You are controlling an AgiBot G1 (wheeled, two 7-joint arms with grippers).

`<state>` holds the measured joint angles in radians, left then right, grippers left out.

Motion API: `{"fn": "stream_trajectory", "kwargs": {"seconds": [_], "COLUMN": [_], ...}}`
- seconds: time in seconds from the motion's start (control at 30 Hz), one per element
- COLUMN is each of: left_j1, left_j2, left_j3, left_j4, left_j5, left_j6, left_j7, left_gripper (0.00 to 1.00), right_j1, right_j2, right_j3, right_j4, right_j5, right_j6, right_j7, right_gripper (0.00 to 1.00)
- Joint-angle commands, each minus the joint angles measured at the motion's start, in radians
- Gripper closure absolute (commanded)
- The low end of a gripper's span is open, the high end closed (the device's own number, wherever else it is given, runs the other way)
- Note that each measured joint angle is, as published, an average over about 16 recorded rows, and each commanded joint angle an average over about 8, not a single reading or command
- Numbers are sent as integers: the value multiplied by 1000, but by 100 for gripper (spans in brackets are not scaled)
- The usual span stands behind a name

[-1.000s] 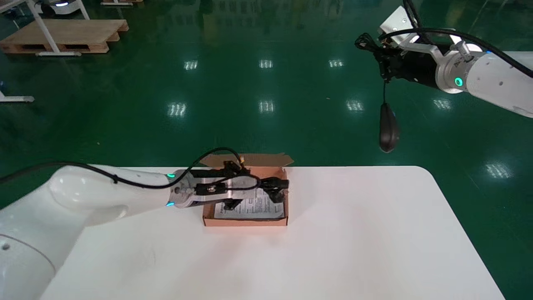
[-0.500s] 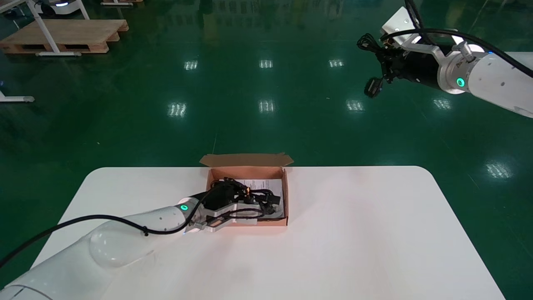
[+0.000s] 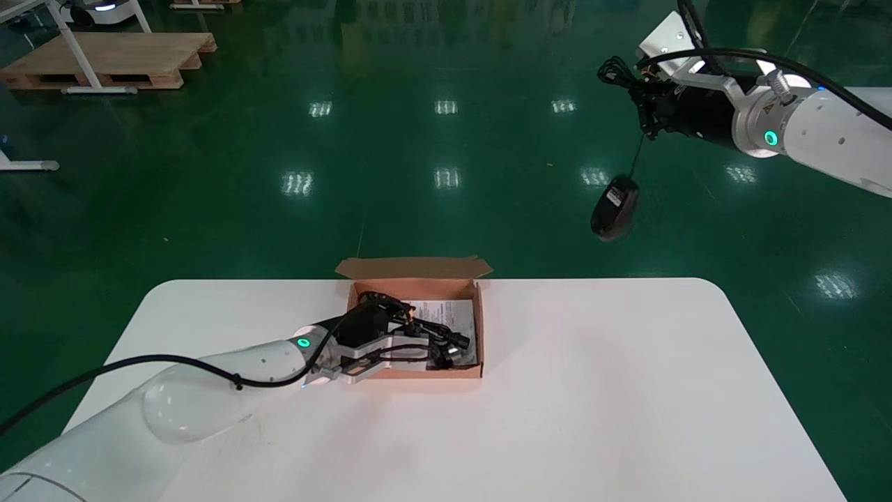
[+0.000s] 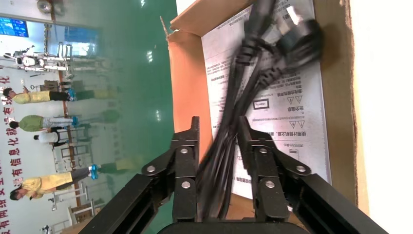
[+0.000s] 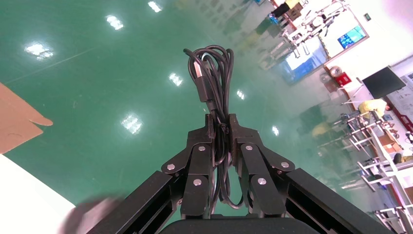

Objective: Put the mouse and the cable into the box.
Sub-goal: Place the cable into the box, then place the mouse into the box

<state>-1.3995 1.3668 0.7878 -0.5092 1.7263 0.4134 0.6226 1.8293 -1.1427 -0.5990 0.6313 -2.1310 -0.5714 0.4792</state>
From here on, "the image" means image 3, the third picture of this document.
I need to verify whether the white printed instruction sheet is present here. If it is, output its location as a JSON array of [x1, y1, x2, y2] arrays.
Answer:
[[401, 300, 478, 367]]

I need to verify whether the white metal floor foot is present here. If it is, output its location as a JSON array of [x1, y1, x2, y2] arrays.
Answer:
[[0, 150, 61, 173]]

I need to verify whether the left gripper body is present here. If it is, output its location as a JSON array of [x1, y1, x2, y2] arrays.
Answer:
[[305, 307, 399, 365]]

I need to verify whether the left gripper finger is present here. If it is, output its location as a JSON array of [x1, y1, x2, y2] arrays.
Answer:
[[358, 292, 418, 326]]

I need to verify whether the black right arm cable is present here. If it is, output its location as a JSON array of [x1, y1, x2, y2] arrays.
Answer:
[[638, 0, 892, 133]]

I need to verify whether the black power cable with plug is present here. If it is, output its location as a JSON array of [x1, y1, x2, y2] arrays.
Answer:
[[390, 307, 472, 370]]

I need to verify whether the black wired computer mouse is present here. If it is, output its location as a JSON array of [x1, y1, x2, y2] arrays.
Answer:
[[590, 56, 653, 243]]

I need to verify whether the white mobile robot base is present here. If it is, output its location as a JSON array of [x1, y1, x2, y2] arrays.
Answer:
[[59, 0, 140, 27]]

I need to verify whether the brown cardboard storage box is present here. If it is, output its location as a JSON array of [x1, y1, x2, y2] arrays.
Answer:
[[334, 256, 494, 381]]

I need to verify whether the large wooden pallet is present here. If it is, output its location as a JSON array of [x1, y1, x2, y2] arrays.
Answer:
[[0, 32, 218, 93]]

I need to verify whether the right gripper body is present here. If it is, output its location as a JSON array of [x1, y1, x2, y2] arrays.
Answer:
[[655, 70, 744, 148]]

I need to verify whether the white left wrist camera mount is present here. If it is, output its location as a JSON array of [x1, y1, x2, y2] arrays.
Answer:
[[324, 333, 430, 386]]

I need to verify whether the white metal table frame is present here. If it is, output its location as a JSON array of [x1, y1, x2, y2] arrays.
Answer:
[[0, 0, 153, 96]]

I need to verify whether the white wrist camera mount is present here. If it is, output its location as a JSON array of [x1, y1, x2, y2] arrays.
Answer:
[[638, 10, 734, 95], [324, 333, 430, 386]]

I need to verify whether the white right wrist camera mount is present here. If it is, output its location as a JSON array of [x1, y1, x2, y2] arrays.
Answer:
[[638, 10, 734, 95]]

